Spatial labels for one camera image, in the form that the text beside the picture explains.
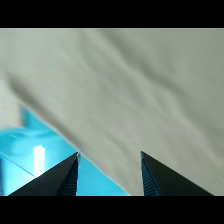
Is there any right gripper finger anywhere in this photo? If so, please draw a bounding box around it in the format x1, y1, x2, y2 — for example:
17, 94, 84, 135
9, 151, 81, 197

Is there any beige garment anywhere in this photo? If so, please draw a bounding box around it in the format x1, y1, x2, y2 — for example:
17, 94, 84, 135
0, 28, 224, 197

